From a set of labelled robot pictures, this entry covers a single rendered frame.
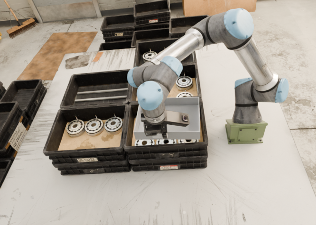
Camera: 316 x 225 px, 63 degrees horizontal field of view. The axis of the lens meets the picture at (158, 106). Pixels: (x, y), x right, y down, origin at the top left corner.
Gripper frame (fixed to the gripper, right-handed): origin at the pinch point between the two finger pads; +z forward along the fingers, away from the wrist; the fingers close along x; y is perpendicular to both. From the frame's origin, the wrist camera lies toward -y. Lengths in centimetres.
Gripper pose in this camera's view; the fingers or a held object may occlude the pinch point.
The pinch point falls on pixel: (166, 134)
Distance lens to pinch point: 106.0
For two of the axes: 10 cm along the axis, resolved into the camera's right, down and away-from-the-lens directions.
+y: -9.9, 1.0, 0.8
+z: 1.2, 4.5, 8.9
